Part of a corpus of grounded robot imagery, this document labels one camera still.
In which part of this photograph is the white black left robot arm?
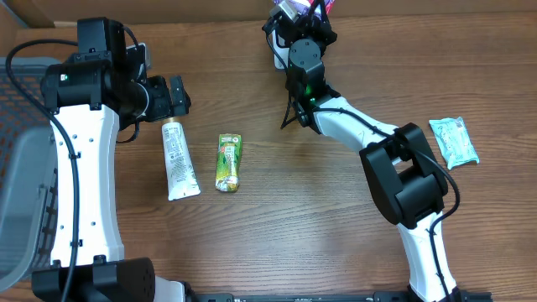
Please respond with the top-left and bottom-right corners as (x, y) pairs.
(31, 18), (191, 301)

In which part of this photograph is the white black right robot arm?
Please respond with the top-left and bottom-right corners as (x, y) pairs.
(263, 1), (459, 301)

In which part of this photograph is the purple sanitary pad pack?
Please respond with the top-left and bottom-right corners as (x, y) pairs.
(273, 0), (335, 17)

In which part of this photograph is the green yellow snack pouch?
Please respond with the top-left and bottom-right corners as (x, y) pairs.
(215, 133), (242, 192)

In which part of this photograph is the teal wet wipes pack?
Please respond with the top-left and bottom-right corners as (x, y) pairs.
(429, 117), (480, 169)

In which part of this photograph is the white tube with gold cap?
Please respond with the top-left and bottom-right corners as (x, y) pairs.
(162, 117), (201, 201)

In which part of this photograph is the white barcode scanner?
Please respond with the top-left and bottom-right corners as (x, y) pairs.
(271, 31), (289, 70)

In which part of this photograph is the dark grey plastic basket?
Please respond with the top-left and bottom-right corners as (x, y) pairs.
(1, 58), (57, 291)

